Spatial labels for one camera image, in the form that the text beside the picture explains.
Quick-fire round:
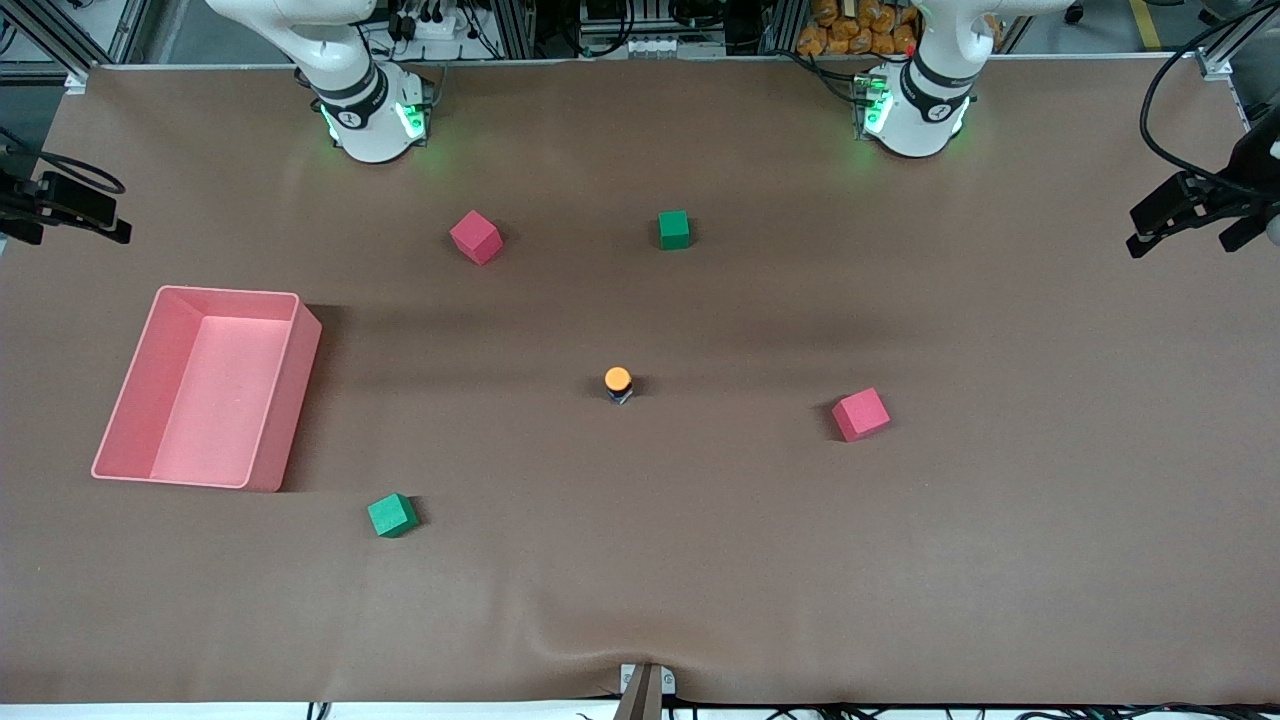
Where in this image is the aluminium frame post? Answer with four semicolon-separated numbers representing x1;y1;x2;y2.
0;0;151;96
495;0;536;59
765;0;801;56
1195;0;1280;76

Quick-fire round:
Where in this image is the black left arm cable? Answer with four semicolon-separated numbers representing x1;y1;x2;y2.
1140;20;1280;196

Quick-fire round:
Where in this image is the pink foam cube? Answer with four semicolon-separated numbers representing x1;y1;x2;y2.
449;209;504;267
831;387;892;443

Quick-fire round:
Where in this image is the white power strip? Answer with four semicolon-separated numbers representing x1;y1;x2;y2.
395;10;471;43

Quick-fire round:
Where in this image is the pink plastic bin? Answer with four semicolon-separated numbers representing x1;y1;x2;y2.
90;285;324;493

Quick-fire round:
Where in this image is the orange bag pile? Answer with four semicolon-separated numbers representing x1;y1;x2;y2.
798;0;1001;56

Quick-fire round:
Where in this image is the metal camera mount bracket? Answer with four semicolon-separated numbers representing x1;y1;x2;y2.
612;662;677;720

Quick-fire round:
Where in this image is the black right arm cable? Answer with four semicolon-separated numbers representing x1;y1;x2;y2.
0;130;127;197

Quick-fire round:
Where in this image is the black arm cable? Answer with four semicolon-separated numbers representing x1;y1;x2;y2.
1140;20;1280;196
0;130;127;197

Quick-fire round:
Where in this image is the brown table cover mat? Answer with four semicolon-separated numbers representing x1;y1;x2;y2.
0;55;1280;706

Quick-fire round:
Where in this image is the white connector block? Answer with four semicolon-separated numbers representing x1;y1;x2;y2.
578;36;726;59

